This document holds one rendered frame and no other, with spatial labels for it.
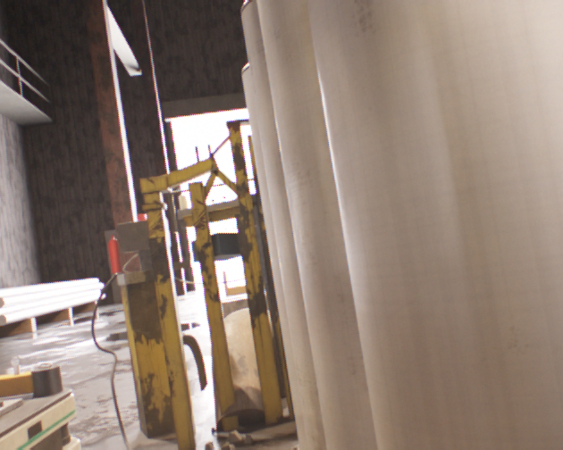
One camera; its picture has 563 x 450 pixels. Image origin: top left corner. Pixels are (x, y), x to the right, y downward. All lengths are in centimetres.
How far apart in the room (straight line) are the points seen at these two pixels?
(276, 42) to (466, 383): 42
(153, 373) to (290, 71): 183
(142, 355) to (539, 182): 209
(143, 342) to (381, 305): 201
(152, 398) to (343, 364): 179
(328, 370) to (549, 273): 35
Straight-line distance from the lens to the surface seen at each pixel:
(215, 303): 210
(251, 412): 216
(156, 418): 231
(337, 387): 56
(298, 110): 56
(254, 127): 117
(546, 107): 25
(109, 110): 923
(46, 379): 177
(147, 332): 226
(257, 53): 89
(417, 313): 26
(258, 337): 211
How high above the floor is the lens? 62
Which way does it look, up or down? 3 degrees up
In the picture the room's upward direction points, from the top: 9 degrees counter-clockwise
